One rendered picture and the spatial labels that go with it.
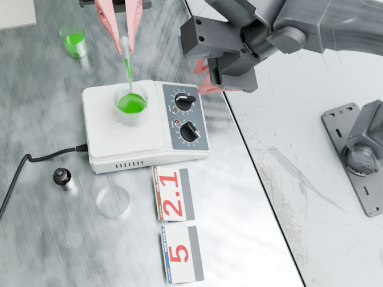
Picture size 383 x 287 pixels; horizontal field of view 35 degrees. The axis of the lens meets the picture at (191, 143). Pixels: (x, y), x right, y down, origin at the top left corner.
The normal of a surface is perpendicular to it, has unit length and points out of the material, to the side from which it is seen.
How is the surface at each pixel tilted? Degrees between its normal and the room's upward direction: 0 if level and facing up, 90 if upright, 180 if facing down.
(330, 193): 0
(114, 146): 0
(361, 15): 23
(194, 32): 60
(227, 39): 30
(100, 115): 0
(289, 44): 90
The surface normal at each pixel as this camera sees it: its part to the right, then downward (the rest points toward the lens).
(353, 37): -0.36, 0.84
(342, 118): 0.05, -0.31
